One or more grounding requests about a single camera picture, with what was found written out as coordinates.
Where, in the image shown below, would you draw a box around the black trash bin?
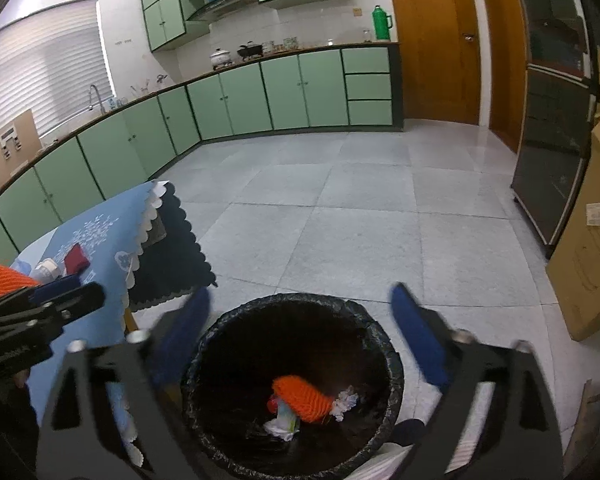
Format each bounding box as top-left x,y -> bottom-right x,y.
182,292 -> 404,479

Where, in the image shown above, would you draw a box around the white plastic bottle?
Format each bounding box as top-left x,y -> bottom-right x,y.
29,258 -> 62,284

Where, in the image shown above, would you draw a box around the green lower kitchen cabinets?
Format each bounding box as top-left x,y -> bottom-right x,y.
0,42 -> 404,264

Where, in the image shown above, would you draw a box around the white tissue in bin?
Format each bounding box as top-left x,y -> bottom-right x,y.
329,386 -> 358,422

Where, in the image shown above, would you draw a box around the white tissue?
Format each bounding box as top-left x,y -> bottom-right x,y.
329,386 -> 358,422
263,398 -> 299,442

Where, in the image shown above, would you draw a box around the blue patterned tablecloth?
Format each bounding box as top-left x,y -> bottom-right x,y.
9,179 -> 168,466

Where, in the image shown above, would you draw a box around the white window blinds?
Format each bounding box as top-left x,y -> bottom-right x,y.
0,0 -> 114,133

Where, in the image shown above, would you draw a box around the dark red small packet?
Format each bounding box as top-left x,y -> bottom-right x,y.
64,243 -> 91,275

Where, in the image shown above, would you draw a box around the brown cardboard box on counter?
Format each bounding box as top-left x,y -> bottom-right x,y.
0,110 -> 43,188

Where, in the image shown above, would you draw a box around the brown wooden door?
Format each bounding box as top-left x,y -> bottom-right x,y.
484,0 -> 526,153
392,0 -> 481,125

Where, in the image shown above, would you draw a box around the black glass cabinet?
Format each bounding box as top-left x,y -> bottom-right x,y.
512,0 -> 600,257

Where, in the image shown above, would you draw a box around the chrome sink faucet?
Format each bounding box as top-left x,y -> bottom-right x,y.
88,84 -> 106,116

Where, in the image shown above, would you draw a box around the large cardboard box on floor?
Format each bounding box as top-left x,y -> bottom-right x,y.
546,122 -> 600,341

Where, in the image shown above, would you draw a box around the black wok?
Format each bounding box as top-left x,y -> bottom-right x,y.
237,41 -> 263,62

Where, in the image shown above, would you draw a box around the red packet in bin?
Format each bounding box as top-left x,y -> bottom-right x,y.
266,394 -> 278,414

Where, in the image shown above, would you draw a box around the green thermos bottle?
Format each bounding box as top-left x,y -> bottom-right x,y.
372,4 -> 393,41

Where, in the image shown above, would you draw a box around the white cooking pot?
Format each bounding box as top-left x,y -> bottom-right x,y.
210,48 -> 233,70

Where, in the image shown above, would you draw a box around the orange foam fruit net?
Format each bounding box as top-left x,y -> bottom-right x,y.
272,375 -> 334,424

